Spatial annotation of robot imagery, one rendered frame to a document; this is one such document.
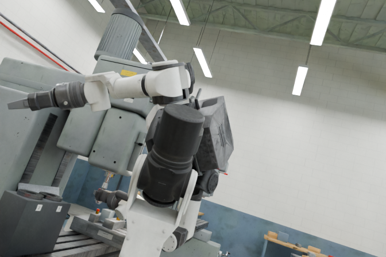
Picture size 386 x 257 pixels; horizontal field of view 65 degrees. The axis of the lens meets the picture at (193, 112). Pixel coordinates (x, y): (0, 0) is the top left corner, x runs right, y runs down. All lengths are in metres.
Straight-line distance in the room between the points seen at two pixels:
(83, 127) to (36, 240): 0.61
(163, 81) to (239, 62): 8.12
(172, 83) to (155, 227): 0.40
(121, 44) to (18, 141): 0.74
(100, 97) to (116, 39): 0.84
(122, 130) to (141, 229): 0.76
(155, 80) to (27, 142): 0.98
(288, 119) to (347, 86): 1.73
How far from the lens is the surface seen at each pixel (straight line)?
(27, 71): 2.02
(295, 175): 8.05
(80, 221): 1.79
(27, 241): 1.28
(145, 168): 0.85
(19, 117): 1.76
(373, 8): 8.06
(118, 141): 1.56
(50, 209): 1.29
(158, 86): 0.88
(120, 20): 1.88
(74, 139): 1.67
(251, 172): 8.03
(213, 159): 1.01
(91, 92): 1.03
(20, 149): 1.70
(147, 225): 0.90
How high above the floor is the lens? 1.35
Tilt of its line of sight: 14 degrees up
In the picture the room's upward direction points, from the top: 18 degrees clockwise
